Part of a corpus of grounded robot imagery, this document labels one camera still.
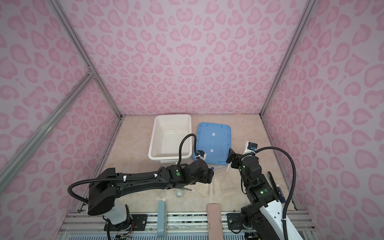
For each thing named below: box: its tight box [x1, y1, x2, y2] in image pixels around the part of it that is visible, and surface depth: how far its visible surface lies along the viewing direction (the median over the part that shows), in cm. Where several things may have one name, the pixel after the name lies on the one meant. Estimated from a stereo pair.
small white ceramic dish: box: [174, 188, 184, 198], surface depth 82 cm
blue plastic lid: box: [196, 122, 232, 165], surface depth 108 cm
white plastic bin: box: [148, 114, 192, 164], surface depth 100 cm
